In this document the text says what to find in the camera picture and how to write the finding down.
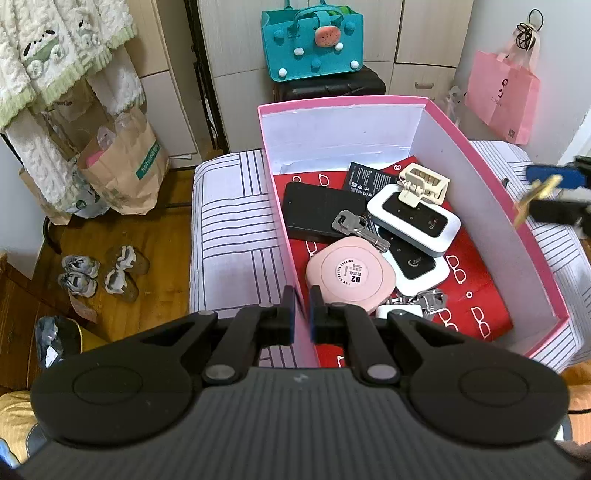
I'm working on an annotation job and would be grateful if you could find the small white charger box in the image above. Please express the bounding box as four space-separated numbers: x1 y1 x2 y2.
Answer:
375 304 423 320

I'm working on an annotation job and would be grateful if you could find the pink rounded compact case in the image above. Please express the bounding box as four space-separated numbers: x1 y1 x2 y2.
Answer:
305 236 397 313

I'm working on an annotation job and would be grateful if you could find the pink cardboard storage box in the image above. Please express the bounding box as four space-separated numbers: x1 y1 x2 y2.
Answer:
257 95 576 371

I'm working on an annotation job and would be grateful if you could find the silver door key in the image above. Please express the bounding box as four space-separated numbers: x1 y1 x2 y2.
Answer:
332 210 391 253

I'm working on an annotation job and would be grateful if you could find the black power bank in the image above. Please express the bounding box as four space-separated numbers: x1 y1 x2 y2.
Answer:
281 182 368 244

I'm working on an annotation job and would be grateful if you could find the white black pocket router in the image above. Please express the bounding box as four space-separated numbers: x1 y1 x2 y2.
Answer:
367 184 461 257

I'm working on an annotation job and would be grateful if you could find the black phone battery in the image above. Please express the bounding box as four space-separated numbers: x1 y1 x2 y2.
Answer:
342 162 398 199

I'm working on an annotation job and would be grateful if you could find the beige hair claw clip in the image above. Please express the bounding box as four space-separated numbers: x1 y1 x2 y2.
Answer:
399 163 450 208

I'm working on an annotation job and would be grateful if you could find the silver key bunch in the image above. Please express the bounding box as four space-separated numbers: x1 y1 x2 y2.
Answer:
382 289 448 320

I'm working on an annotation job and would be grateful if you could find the red eyeglasses print bag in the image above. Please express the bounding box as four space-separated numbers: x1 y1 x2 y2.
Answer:
274 170 513 367

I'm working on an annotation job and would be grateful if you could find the pink paper shopping bag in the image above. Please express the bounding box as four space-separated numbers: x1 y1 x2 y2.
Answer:
465 36 541 145

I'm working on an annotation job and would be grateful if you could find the brown white slipper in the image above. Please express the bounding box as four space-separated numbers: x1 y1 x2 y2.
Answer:
106 245 150 276
104 268 138 303

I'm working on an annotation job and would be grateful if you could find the grey white sneaker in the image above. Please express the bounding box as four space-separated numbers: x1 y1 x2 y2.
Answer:
57 272 97 298
61 255 101 279

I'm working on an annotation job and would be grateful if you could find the yellow waste bin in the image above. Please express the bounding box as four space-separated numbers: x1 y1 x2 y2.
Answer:
34 316 107 370

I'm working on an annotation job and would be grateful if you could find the brown paper shopping bag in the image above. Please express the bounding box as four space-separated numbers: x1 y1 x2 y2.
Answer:
18 108 171 227

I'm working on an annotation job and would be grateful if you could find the black suitcase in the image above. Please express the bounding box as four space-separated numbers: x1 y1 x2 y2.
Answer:
273 66 386 102

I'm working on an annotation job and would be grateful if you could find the teal felt tote bag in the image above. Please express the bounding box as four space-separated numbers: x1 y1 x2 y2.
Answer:
260 1 363 83

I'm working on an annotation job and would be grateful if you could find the white knitted hanging sweater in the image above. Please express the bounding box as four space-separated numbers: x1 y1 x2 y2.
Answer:
1 1 145 218

